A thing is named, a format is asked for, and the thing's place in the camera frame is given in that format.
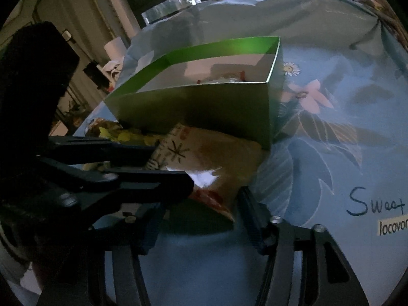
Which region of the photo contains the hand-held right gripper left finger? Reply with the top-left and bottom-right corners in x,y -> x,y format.
38,205 -> 166,306

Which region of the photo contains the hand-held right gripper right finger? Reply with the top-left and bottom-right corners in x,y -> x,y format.
239,186 -> 368,306

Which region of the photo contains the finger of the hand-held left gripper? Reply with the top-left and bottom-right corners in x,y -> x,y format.
48,135 -> 159,168
38,158 -> 196,213

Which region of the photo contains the yellow brown snack packet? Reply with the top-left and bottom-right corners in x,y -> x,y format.
87,118 -> 168,149

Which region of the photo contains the beige yellow snack packet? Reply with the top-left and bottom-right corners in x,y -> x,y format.
143,124 -> 266,224

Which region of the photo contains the green cardboard box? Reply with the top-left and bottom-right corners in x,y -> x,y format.
104,36 -> 285,151

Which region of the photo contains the potted floor plant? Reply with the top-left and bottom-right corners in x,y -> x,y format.
60,101 -> 87,125

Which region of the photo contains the white plastic bag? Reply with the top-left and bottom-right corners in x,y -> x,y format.
102,59 -> 123,84

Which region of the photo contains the blue floral bedsheet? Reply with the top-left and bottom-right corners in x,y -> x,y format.
73,0 -> 408,306

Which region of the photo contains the white paper roll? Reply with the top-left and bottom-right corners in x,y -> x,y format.
104,36 -> 128,61

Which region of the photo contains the beige curtain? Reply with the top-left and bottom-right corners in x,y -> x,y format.
84,0 -> 141,40

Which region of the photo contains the pale yellow snack wrapper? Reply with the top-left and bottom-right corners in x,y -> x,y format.
204,72 -> 241,84

